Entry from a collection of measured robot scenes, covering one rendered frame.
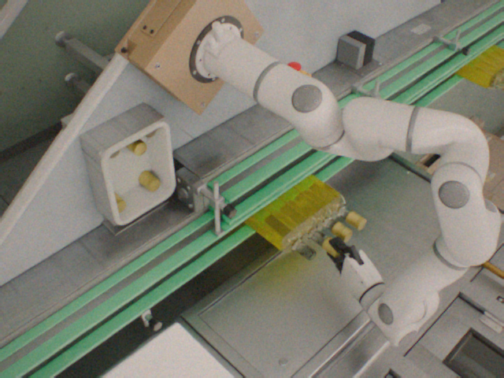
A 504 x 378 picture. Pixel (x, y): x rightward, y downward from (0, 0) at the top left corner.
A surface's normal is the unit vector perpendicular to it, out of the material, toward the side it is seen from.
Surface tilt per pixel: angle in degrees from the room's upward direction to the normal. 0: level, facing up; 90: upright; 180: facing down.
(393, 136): 72
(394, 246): 91
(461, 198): 66
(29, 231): 0
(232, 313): 90
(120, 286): 90
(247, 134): 90
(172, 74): 5
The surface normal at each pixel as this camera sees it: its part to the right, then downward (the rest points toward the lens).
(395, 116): -0.32, -0.30
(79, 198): 0.70, 0.50
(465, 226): -0.37, 0.47
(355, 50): -0.71, 0.48
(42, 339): 0.02, -0.72
